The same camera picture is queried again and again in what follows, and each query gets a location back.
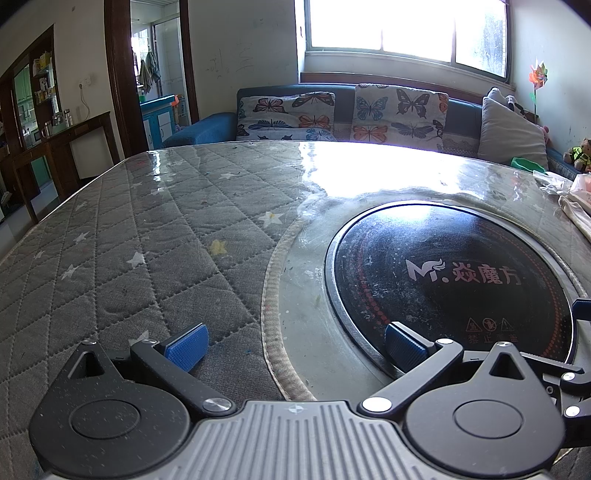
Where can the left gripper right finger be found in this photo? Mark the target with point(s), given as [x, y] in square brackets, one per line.
[424, 362]

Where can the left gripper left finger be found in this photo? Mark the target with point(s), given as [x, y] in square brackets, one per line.
[168, 364]

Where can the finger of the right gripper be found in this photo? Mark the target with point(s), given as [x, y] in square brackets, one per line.
[566, 384]

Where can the black round induction cooktop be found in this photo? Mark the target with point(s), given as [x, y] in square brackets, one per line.
[448, 271]

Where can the grey quilted star table cover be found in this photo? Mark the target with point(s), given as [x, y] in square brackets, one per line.
[234, 235]

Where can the yellow folded garment in bag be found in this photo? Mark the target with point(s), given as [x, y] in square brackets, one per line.
[576, 204]

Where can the green bowl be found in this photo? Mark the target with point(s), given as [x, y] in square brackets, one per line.
[527, 165]

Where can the dark wooden console table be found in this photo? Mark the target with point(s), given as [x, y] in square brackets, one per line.
[57, 151]

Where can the teddy bear toy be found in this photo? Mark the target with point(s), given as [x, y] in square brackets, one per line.
[580, 156]

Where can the blue sofa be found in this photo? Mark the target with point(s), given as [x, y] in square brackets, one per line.
[461, 135]

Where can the grey pillow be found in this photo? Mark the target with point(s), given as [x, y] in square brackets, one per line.
[506, 134]

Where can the blue white small cabinet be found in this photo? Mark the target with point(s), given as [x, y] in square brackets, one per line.
[158, 120]

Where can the right butterfly cushion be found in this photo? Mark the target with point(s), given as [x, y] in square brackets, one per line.
[400, 116]

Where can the butterfly cushion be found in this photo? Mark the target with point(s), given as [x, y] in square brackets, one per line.
[400, 116]
[305, 116]

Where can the left butterfly cushion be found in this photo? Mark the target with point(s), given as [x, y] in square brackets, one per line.
[305, 116]

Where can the dark wooden display cabinet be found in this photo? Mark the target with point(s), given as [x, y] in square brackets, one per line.
[29, 100]

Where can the colourful pinwheel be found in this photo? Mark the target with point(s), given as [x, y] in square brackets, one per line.
[538, 77]

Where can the window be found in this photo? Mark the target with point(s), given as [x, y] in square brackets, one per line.
[467, 34]

